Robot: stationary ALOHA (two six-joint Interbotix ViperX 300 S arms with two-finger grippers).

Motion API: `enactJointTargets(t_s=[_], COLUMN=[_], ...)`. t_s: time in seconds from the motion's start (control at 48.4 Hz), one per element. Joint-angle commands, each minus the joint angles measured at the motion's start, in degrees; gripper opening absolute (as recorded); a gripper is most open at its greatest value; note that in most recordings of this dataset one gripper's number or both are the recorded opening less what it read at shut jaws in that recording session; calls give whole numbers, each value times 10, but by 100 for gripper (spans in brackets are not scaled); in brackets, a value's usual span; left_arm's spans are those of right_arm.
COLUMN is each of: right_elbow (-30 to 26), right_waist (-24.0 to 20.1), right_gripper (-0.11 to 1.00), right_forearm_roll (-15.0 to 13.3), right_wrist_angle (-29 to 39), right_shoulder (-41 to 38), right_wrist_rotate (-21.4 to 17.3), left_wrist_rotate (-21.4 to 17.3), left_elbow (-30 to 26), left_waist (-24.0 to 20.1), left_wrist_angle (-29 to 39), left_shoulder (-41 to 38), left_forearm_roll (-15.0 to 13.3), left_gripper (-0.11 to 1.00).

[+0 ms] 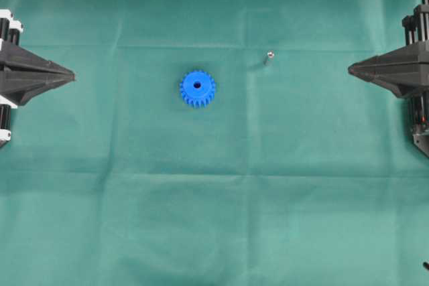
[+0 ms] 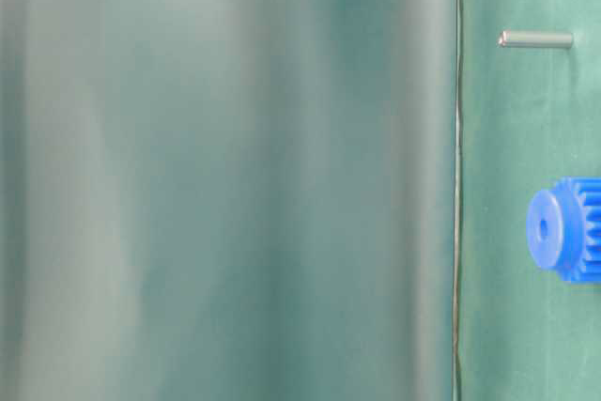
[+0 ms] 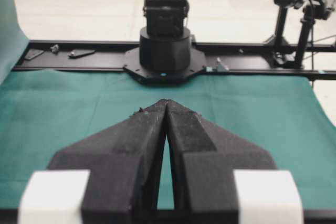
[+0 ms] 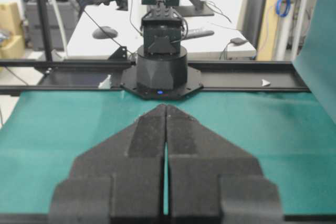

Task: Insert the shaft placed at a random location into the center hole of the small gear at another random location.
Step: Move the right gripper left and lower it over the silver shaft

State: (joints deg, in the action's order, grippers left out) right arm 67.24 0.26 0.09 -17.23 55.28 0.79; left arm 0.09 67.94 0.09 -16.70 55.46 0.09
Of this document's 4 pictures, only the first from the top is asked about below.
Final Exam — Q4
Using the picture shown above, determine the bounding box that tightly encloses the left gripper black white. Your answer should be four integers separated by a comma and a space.
0, 8, 76, 149

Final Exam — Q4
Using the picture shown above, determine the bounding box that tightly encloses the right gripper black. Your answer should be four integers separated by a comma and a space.
347, 3, 429, 158

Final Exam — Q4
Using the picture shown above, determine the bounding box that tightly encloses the blue plastic gear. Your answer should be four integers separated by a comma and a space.
179, 70, 217, 108

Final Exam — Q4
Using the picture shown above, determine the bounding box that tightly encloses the green table cloth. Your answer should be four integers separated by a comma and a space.
1, 0, 428, 285

